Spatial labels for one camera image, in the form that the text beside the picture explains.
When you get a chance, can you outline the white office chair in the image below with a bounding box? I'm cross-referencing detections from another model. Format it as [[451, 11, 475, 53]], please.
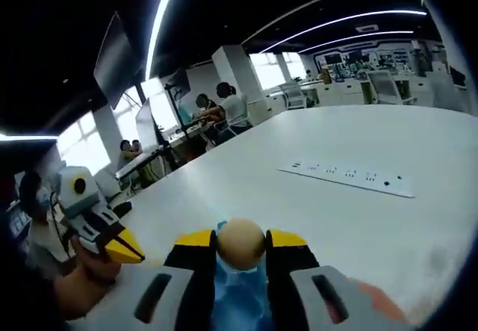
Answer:
[[367, 69, 403, 105], [282, 84, 308, 110]]

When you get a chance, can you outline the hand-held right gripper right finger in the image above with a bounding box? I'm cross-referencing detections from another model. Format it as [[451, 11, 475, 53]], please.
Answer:
[[264, 228, 379, 331]]

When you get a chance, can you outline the person's left hand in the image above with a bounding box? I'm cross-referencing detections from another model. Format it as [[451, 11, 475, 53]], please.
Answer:
[[72, 233, 124, 291]]

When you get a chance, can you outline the white square pillar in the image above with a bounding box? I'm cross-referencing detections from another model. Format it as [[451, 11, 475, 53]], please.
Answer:
[[211, 45, 270, 126]]

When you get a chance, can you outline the white low cabinet row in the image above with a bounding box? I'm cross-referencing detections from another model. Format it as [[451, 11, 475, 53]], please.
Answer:
[[317, 80, 468, 108]]

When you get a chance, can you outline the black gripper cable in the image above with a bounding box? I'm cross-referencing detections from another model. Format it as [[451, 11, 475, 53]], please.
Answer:
[[49, 191, 74, 261]]

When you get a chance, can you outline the dark hanging screen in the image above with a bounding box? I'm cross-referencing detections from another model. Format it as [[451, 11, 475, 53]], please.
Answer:
[[93, 11, 136, 111]]

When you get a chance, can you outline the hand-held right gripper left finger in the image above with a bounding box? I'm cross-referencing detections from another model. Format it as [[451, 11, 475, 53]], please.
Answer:
[[61, 229, 218, 331]]

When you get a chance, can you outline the person's right hand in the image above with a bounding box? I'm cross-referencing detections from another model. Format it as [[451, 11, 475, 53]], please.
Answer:
[[350, 277, 409, 327]]

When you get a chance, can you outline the blue egg tray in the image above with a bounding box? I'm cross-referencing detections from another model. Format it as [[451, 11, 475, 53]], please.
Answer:
[[211, 205, 271, 331]]

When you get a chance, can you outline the white table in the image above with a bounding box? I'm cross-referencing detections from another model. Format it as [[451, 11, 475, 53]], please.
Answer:
[[69, 105, 477, 331]]

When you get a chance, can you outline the white table socket panel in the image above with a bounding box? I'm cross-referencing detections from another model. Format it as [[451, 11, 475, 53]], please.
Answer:
[[276, 158, 415, 199]]

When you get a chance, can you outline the single tan egg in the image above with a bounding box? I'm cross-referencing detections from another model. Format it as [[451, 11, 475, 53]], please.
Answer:
[[217, 217, 265, 271]]

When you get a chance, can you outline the white standing board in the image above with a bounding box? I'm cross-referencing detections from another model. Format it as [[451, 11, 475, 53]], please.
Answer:
[[134, 97, 162, 149]]

